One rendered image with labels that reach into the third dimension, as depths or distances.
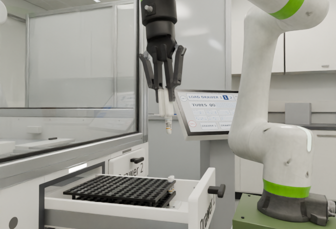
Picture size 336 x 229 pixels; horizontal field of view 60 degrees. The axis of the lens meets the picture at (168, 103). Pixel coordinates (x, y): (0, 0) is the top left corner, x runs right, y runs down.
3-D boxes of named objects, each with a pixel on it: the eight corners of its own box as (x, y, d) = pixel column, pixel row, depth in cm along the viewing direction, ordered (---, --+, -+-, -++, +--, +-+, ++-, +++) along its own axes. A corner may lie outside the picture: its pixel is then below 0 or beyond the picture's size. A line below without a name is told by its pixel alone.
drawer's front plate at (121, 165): (145, 175, 119) (145, 148, 119) (113, 195, 91) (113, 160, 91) (141, 175, 120) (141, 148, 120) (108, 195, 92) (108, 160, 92)
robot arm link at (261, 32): (245, 156, 107) (263, 14, 109) (282, 165, 92) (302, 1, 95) (217, 154, 100) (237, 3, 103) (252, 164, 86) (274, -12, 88)
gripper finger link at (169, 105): (169, 89, 75) (171, 88, 75) (171, 116, 74) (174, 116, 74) (163, 88, 72) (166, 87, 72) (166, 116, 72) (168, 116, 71)
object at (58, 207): (208, 203, 79) (208, 180, 79) (189, 246, 54) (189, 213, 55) (78, 192, 90) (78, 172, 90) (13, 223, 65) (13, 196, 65)
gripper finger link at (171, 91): (169, 82, 74) (180, 80, 73) (171, 101, 74) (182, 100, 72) (166, 81, 73) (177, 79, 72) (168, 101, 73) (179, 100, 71)
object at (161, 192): (175, 182, 78) (175, 180, 78) (155, 202, 61) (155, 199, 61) (169, 181, 78) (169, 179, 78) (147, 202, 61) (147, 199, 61)
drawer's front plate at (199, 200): (215, 207, 80) (215, 167, 80) (197, 259, 52) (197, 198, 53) (209, 206, 81) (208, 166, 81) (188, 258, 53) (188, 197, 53)
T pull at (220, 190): (225, 189, 69) (225, 183, 69) (222, 198, 62) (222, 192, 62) (210, 188, 70) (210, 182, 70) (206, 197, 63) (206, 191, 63)
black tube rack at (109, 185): (175, 204, 77) (175, 179, 78) (155, 230, 60) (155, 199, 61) (100, 197, 83) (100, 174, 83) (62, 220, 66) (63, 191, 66)
